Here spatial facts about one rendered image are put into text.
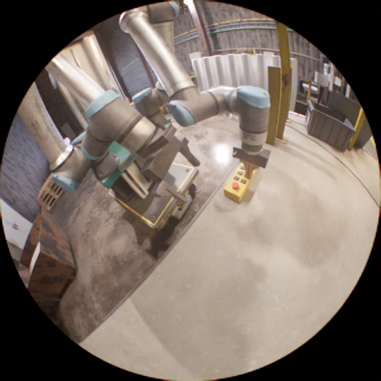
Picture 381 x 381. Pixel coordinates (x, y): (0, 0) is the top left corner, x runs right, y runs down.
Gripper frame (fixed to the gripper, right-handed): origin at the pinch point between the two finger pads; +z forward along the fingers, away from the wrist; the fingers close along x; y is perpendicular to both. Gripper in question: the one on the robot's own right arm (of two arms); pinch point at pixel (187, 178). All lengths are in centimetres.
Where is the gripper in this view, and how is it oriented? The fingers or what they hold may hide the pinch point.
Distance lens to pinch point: 40.7
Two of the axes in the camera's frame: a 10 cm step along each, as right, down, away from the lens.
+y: -7.2, 0.4, 7.0
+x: -3.3, 8.7, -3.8
